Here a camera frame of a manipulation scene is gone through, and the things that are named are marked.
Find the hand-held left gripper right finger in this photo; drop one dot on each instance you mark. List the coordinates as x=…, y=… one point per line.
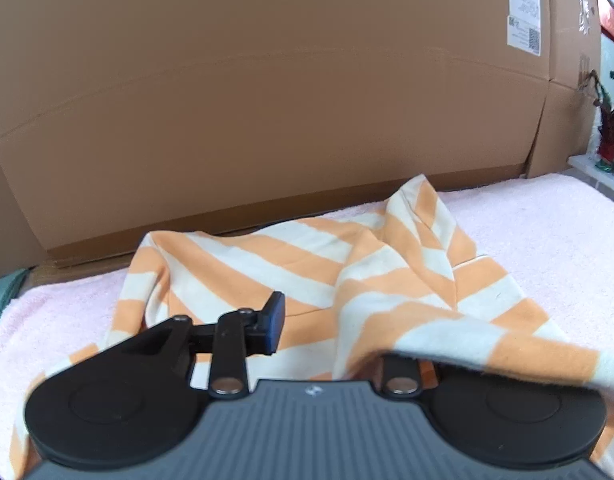
x=401, y=372

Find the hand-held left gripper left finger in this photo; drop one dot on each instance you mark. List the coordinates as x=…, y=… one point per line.
x=274, y=325

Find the orange white striped shirt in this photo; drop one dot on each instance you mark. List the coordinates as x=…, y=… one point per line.
x=287, y=260

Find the pink fleece blanket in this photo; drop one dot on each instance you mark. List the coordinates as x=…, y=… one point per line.
x=537, y=230

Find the large cardboard box white label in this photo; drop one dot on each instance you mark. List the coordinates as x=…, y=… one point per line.
x=287, y=85

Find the teal mat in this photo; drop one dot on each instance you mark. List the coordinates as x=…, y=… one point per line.
x=2, y=300

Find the white side table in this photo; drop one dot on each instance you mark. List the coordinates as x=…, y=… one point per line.
x=599, y=170

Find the small cardboard box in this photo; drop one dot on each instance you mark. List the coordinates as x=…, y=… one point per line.
x=562, y=130

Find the cardboard box with tape marks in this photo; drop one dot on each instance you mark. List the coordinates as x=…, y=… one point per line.
x=7, y=210

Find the white cabinet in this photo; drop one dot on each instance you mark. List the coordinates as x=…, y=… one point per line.
x=612, y=60

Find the cardboard box with taped seam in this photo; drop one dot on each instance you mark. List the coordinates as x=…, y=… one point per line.
x=572, y=25

